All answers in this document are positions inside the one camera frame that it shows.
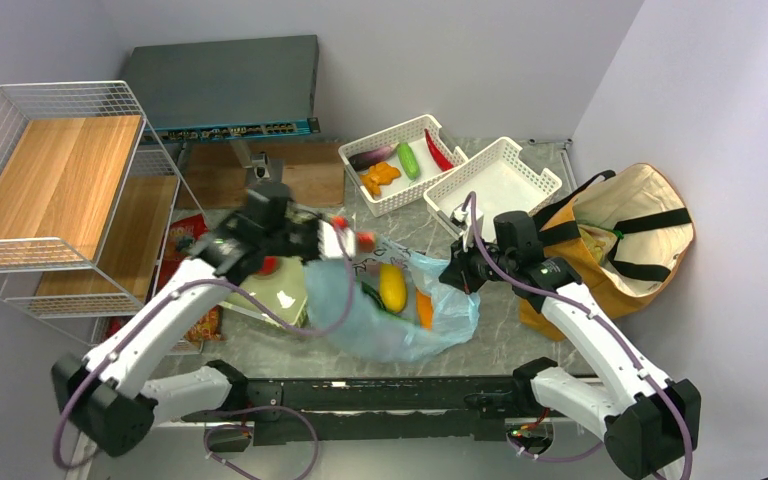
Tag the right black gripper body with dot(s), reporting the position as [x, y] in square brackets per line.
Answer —
[475, 269]

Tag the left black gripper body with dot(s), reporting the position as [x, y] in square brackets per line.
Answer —
[294, 239]

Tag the red toy apple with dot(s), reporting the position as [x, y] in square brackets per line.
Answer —
[269, 266]

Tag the orange toy carrot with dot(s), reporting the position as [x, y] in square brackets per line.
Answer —
[424, 308]

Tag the yellow toy lemon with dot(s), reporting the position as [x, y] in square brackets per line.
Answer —
[392, 288]

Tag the green toy vegetable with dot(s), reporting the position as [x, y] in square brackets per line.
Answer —
[373, 294]

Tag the blue printed plastic grocery bag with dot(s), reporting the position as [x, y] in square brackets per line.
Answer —
[376, 335]

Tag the yellow canvas tote bag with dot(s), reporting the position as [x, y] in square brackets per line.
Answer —
[624, 233]

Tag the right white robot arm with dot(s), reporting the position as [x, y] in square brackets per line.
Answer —
[646, 420]

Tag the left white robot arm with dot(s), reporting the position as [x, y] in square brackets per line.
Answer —
[107, 394]

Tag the light green plastic basket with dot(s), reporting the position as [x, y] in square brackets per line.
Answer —
[282, 292]

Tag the red snack packet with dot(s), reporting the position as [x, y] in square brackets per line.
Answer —
[181, 235]

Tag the empty white plastic basket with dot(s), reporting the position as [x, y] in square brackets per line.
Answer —
[501, 180]

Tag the purple toy eggplant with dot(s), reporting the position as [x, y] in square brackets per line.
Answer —
[365, 160]

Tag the red toy chili pepper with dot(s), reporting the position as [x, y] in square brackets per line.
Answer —
[439, 158]

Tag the orange toy ginger root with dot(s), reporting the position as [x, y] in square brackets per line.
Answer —
[379, 174]

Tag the green toy cucumber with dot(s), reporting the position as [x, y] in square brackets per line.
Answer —
[408, 161]

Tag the white basket with vegetables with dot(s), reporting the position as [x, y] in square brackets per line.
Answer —
[403, 191]

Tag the grey metal camera stand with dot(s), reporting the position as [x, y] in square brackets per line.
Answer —
[258, 167]

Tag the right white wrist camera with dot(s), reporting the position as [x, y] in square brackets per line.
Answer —
[469, 224]

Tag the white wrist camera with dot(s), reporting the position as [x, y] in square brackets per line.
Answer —
[336, 239]
[469, 224]

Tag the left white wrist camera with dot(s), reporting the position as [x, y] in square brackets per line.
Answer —
[336, 239]

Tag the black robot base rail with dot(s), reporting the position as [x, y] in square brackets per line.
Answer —
[483, 408]

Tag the white wire shelf rack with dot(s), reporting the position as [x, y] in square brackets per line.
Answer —
[88, 193]

